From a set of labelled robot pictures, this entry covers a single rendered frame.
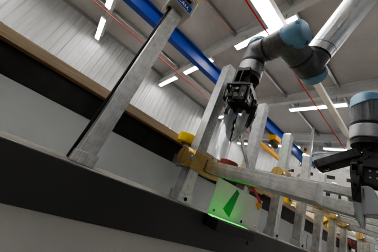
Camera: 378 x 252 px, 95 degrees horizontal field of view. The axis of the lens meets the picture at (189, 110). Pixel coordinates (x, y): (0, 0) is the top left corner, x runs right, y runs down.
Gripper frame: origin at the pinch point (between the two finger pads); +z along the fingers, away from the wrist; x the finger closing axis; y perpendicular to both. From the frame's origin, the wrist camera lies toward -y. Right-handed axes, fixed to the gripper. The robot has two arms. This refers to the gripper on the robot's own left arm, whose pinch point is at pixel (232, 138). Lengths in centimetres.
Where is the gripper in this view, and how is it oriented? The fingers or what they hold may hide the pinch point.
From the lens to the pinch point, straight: 50.3
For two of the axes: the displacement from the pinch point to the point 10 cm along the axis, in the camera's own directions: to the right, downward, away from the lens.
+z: -3.8, 8.4, -3.8
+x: 8.1, 0.9, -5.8
